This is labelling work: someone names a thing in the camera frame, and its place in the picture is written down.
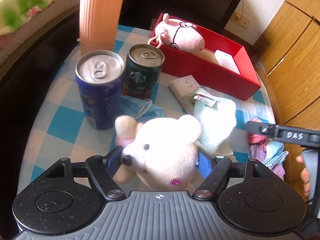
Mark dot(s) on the red cardboard box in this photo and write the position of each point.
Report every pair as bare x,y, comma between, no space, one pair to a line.
212,76

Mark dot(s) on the white teddy bear plush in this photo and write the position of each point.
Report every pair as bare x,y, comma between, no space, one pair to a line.
162,150

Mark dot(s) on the pink pig plush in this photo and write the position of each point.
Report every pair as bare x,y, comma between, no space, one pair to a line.
182,36

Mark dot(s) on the floral blanket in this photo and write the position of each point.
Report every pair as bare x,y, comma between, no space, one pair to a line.
22,7

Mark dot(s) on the blue face mask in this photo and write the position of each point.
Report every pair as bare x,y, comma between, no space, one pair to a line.
132,106

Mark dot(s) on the light green towel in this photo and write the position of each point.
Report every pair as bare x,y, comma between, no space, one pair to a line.
215,120

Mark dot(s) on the white sponge block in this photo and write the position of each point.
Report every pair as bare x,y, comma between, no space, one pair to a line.
228,61

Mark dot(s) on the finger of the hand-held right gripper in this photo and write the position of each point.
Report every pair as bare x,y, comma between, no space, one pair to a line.
262,128

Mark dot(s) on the beige wall socket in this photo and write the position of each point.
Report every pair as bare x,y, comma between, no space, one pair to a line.
245,23
236,18

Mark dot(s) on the orange ribbed container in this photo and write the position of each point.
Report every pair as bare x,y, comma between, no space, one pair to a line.
100,12

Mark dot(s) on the light blue cloth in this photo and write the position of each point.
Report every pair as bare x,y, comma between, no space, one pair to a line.
275,152

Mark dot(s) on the blue drink can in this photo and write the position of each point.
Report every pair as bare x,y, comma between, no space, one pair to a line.
100,97

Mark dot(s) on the white power strip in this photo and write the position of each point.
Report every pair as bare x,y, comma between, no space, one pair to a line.
183,86

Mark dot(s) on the dark bed frame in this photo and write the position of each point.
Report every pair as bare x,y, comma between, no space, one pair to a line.
30,62

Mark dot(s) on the person's right hand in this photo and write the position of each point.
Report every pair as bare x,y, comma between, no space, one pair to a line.
305,180

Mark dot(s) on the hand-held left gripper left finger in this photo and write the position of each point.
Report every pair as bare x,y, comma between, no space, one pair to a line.
113,162

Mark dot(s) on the wooden wardrobe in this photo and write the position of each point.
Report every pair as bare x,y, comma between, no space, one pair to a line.
292,55

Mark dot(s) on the dark green coffee can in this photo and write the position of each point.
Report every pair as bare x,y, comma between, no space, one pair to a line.
140,77

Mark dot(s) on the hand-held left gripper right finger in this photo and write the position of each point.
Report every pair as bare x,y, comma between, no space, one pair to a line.
205,165

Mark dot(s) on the purple fleece cloth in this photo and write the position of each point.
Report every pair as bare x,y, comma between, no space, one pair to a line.
256,152

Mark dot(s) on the pink cloth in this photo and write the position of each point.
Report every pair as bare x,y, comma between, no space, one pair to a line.
255,136

